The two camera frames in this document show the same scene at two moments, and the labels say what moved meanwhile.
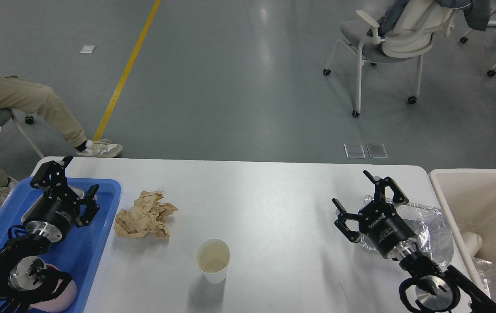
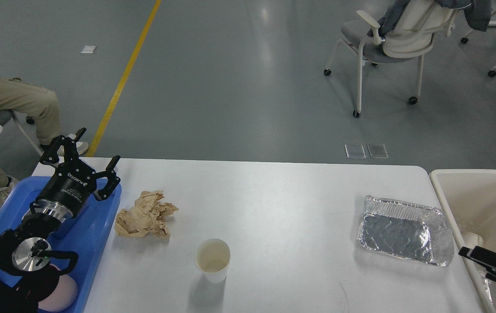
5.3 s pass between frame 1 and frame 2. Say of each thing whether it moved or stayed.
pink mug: stayed
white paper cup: stayed
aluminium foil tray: stayed
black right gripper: moved
